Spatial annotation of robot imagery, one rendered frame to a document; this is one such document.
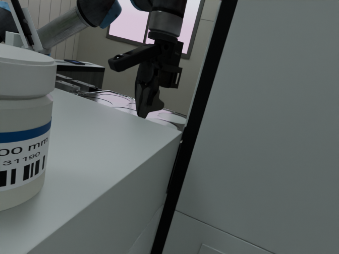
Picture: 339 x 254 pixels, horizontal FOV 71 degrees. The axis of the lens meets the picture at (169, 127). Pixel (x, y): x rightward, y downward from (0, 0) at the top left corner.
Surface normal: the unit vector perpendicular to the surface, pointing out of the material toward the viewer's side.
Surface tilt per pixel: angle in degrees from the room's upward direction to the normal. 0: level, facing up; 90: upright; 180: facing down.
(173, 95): 90
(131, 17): 90
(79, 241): 90
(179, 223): 90
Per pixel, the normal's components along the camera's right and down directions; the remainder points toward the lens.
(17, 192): 0.83, 0.35
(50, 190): 0.24, -0.93
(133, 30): -0.47, 0.14
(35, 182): 0.96, 0.27
